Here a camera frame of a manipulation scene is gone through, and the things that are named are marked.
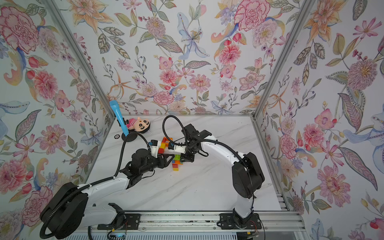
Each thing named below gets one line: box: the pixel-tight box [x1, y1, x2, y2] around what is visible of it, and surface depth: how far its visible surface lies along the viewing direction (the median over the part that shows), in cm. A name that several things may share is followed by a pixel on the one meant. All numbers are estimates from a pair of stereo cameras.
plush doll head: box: [126, 117, 151, 134], surface depth 109 cm
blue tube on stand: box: [109, 100, 130, 137], surface depth 93 cm
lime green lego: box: [173, 154, 181, 161], surface depth 83 cm
